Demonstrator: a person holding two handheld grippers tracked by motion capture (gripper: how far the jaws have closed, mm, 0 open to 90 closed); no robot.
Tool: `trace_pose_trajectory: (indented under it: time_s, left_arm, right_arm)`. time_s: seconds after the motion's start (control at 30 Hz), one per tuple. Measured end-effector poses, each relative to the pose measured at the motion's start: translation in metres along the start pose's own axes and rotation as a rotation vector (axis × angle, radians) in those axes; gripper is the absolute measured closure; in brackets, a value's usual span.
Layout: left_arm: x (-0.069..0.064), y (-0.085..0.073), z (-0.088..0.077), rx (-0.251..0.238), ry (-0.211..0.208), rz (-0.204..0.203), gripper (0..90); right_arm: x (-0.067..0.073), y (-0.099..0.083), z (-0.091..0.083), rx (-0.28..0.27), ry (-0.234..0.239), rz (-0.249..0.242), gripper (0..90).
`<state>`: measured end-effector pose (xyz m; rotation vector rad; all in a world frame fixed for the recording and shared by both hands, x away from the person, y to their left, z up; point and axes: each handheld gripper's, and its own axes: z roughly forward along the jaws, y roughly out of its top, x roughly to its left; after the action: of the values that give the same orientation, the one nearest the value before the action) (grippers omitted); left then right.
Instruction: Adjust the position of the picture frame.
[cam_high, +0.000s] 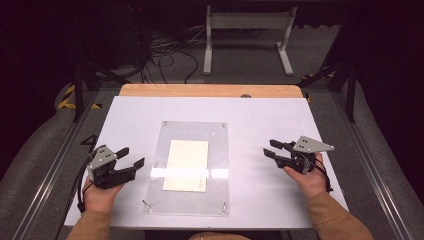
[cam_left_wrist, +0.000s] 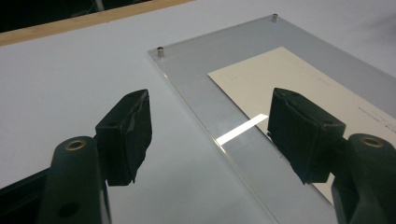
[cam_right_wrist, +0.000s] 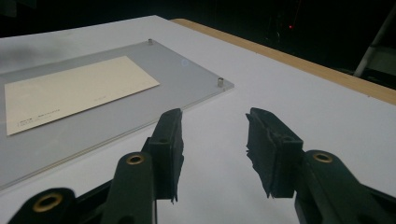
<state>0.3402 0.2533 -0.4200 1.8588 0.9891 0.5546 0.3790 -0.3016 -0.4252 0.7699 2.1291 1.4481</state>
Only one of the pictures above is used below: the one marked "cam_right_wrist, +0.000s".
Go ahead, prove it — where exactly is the clear acrylic display frame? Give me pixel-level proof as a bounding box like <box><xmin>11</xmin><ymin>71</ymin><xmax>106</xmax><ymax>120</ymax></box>
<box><xmin>0</xmin><ymin>38</ymin><xmax>235</xmax><ymax>191</ymax></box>

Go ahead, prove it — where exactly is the white table board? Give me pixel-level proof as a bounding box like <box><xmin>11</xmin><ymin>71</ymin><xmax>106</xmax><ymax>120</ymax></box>
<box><xmin>0</xmin><ymin>14</ymin><xmax>396</xmax><ymax>224</ymax></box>

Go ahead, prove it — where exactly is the cream paper card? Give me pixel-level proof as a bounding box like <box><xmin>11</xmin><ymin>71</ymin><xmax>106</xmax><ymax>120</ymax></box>
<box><xmin>4</xmin><ymin>55</ymin><xmax>161</xmax><ymax>136</ymax></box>

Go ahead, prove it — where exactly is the wooden table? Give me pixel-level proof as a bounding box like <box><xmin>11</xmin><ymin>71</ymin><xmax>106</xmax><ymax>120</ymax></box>
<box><xmin>170</xmin><ymin>18</ymin><xmax>396</xmax><ymax>106</ymax></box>

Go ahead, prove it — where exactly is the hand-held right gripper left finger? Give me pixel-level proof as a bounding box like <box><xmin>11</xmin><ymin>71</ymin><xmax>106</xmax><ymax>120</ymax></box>
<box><xmin>101</xmin><ymin>107</ymin><xmax>185</xmax><ymax>224</ymax></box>

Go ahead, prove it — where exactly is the white metal stand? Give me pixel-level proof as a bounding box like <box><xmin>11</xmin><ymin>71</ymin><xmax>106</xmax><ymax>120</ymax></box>
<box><xmin>353</xmin><ymin>4</ymin><xmax>396</xmax><ymax>78</ymax></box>

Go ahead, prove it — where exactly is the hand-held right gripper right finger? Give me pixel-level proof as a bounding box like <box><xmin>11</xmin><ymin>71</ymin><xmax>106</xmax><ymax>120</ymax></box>
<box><xmin>246</xmin><ymin>107</ymin><xmax>396</xmax><ymax>224</ymax></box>

